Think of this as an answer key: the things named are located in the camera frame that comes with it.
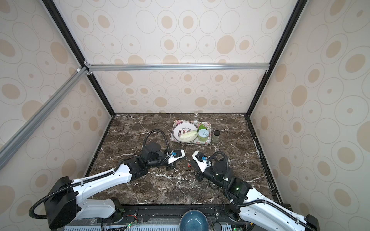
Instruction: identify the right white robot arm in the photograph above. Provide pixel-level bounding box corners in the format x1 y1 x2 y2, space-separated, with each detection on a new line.
190 159 320 231

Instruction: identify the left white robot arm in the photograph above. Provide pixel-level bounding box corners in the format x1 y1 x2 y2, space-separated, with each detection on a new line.
29 142 186 230

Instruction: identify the pale napa cabbage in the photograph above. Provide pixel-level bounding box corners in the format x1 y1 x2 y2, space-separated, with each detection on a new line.
179 130 198 142

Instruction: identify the white round plate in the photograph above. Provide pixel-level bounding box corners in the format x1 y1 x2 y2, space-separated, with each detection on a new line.
171 122 198 143

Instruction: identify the green herb spice jar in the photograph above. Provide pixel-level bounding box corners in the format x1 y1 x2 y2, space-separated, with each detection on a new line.
212 130 221 144

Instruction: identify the green labelled tin can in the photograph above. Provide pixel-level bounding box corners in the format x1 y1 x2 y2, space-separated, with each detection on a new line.
198 129 209 142

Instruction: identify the blue ceramic bowl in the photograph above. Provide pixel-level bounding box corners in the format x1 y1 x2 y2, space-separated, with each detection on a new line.
179 210 209 231

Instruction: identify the green plastic leaf vegetable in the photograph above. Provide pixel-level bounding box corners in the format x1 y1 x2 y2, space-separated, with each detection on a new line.
198 124 208 131

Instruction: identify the floral rectangular tray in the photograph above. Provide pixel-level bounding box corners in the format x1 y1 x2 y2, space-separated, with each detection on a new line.
171 120 211 145

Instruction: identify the clear glass shaker bottle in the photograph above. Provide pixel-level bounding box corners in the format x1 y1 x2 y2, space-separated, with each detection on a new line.
194 111 199 120

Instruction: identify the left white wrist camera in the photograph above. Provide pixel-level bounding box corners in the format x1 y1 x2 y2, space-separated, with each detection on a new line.
168 149 186 164

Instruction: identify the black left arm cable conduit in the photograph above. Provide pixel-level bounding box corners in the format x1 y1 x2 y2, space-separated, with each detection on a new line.
143 129 172 155

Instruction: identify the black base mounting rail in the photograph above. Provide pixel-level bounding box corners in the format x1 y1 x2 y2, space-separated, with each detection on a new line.
111 204 250 228

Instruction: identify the horizontal aluminium frame rail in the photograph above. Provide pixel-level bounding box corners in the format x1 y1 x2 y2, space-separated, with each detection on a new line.
87 63 270 71

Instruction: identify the side aluminium frame rail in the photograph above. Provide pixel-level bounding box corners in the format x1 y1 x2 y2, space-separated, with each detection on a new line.
1 67 88 168

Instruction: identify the black vertical left corner post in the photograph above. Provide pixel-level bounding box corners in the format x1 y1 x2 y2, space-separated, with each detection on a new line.
42 0 116 117

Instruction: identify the black vertical corner post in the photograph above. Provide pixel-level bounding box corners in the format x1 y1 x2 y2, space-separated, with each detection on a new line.
42 0 116 117
246 0 308 118

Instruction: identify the black vertical right corner post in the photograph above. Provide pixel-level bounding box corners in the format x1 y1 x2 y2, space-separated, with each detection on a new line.
246 0 308 118

